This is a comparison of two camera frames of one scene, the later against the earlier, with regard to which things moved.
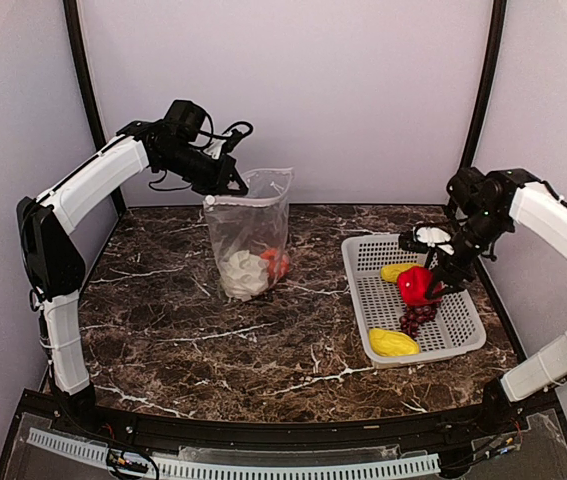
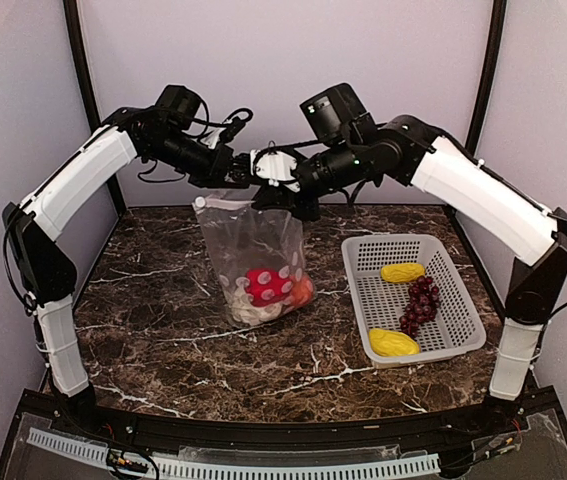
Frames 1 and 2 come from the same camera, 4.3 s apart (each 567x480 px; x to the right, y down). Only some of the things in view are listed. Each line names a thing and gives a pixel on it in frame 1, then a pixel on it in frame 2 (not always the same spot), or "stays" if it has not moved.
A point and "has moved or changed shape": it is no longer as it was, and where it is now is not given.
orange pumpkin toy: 278,264 → 302,291
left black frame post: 86,71 stays
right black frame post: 492,60 stays
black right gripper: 446,270 → 281,197
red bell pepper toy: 414,284 → 267,286
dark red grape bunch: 415,315 stays
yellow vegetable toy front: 387,342 stays
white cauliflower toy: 244,275 → 241,305
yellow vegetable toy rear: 392,272 stays
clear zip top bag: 248,234 has moved or changed shape
